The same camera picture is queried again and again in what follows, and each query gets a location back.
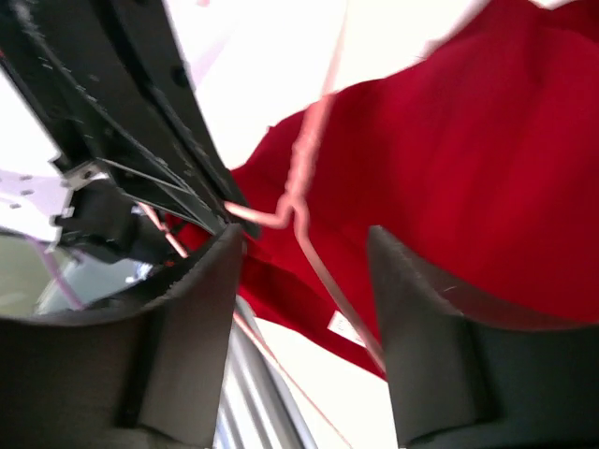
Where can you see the pink wire hanger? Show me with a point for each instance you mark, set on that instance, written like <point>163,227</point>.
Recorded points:
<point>292,202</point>

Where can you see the aluminium rail base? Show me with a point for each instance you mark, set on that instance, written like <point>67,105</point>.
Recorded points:
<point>257,409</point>

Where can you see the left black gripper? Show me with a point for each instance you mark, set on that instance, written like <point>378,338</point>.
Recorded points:
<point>108,82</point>

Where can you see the red skirt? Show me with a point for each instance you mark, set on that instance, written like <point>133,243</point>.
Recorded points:
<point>483,159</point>

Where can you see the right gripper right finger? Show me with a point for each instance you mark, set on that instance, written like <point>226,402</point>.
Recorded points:
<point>466,371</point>

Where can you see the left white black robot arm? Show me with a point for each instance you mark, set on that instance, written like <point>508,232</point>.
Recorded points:
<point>98,219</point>

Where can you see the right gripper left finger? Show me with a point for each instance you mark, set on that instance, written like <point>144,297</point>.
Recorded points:
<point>142,368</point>

